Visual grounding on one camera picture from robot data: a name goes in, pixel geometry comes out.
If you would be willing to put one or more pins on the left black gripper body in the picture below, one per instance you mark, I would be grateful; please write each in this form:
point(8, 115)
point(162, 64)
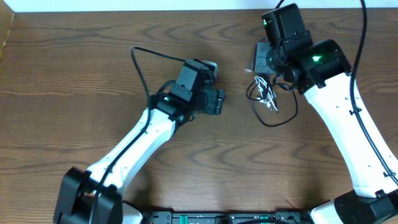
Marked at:
point(216, 101)

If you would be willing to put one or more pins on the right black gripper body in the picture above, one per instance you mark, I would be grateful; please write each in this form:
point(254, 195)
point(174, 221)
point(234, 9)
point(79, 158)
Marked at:
point(268, 60)

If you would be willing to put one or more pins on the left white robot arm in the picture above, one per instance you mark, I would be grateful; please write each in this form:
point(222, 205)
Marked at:
point(96, 195)

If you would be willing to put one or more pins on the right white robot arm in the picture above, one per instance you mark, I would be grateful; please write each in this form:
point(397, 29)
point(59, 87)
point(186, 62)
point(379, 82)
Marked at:
point(322, 74)

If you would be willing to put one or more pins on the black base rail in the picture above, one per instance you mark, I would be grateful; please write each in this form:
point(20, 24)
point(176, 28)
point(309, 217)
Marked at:
point(168, 217)

